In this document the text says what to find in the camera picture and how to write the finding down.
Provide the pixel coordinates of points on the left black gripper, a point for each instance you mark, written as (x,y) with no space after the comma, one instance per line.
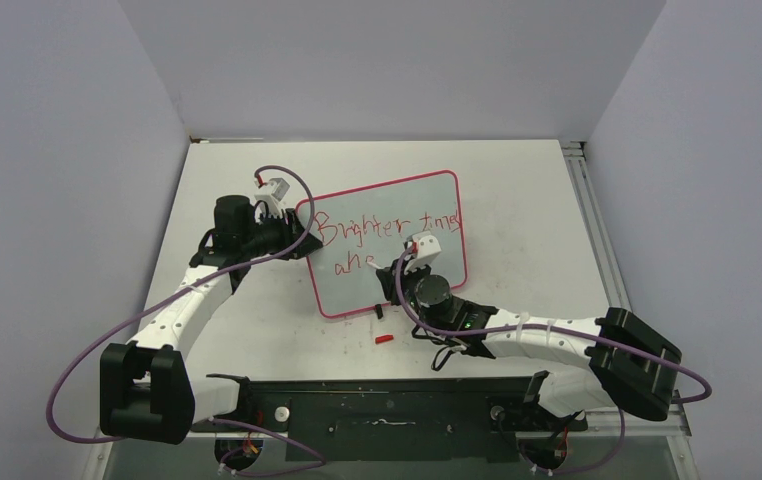
(290,229)

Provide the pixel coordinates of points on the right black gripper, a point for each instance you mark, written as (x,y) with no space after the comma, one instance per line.
(389,276)

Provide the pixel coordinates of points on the pink framed whiteboard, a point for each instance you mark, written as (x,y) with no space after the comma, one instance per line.
(372,223)

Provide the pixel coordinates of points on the red marker cap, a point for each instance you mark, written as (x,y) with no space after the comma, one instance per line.
(383,339)

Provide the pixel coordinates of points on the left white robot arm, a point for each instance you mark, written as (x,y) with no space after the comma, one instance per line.
(145,390)

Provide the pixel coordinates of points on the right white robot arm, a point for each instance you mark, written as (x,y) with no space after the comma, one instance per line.
(615,360)

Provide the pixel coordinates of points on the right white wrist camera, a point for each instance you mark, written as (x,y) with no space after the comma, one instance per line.
(421,250)

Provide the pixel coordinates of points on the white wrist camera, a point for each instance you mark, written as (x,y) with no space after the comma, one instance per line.
(421,250)
(270,196)

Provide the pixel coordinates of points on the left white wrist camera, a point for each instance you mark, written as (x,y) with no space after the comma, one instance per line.
(270,196)

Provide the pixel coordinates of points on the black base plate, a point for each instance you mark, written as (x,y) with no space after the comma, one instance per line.
(398,420)

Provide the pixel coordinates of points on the aluminium rail frame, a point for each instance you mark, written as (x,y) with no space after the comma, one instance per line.
(534,245)

